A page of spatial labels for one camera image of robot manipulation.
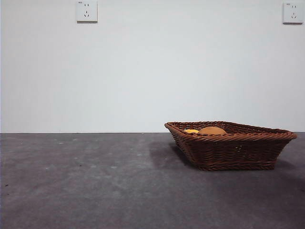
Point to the brown wicker basket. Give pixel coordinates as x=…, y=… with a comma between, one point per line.
x=233, y=152

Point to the brown potato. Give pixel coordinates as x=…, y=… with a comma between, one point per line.
x=212, y=131

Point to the yellow corn cob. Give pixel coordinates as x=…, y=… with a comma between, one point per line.
x=190, y=131

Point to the white wall socket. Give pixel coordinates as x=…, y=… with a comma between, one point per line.
x=87, y=11
x=293, y=13

